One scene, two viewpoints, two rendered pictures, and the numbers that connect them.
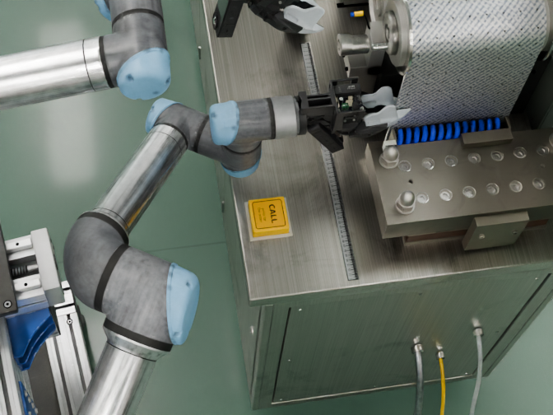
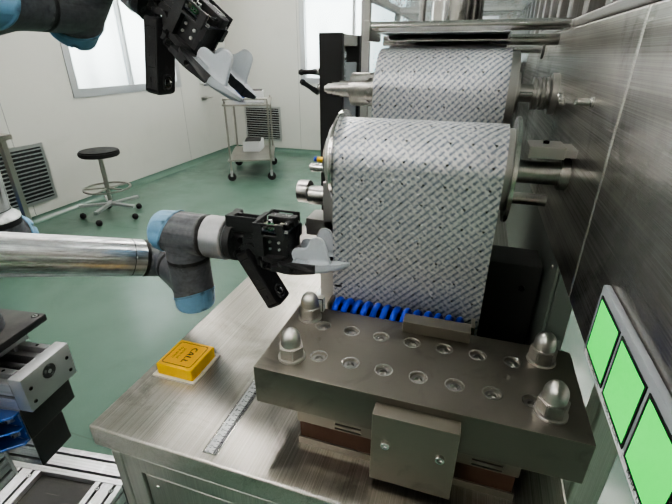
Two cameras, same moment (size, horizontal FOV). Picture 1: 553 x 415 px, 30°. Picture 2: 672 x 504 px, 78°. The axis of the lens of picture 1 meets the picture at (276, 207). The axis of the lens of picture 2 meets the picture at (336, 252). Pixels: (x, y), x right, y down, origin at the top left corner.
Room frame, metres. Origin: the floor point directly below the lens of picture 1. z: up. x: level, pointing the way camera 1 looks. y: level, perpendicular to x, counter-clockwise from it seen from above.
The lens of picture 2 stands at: (0.51, -0.53, 1.40)
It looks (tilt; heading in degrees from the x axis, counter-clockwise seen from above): 25 degrees down; 33
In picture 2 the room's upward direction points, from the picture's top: straight up
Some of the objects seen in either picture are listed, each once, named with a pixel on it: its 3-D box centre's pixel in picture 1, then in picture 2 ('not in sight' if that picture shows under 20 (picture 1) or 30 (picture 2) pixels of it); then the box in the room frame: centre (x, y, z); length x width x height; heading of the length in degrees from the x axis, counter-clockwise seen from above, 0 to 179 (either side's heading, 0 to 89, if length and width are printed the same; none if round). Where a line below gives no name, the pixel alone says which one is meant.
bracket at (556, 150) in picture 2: not in sight; (550, 148); (1.15, -0.46, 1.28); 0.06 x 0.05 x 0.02; 105
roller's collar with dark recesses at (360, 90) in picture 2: not in sight; (366, 89); (1.31, -0.08, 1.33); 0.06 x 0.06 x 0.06; 15
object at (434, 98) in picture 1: (458, 97); (406, 262); (1.05, -0.31, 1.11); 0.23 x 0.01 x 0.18; 105
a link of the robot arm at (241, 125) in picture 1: (241, 122); (184, 234); (0.94, 0.08, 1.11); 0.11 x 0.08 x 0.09; 105
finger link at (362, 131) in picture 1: (362, 123); (291, 263); (0.98, -0.14, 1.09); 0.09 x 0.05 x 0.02; 104
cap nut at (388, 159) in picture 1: (390, 154); (309, 304); (0.94, -0.20, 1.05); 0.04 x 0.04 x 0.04
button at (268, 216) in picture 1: (268, 216); (186, 359); (0.86, 0.01, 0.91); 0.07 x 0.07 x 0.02; 15
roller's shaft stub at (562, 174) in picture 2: not in sight; (539, 172); (1.15, -0.45, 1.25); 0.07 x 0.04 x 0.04; 105
